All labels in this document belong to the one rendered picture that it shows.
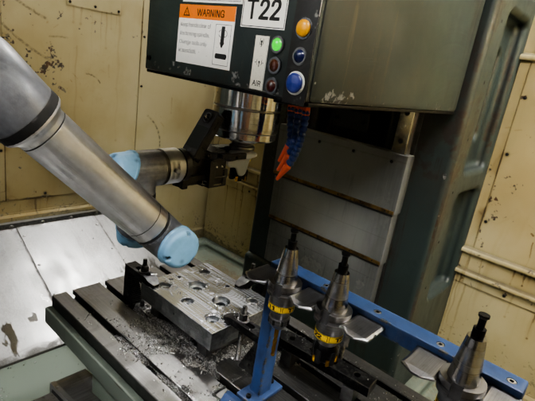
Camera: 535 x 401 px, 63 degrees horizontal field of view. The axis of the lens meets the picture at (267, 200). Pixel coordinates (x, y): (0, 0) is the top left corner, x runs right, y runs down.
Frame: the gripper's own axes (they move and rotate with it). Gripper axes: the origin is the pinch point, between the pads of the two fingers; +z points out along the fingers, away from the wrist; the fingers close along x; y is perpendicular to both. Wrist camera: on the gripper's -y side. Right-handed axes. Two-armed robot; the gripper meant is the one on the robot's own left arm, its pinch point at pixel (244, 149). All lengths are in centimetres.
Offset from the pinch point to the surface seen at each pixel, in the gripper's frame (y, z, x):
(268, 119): -8.8, -1.8, 7.9
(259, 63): -21.0, -21.3, 21.2
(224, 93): -13.3, -8.8, 0.4
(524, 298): 41, 79, 58
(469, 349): 11, -18, 63
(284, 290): 16.9, -19.3, 32.3
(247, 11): -28.8, -21.1, 16.9
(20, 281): 64, -26, -76
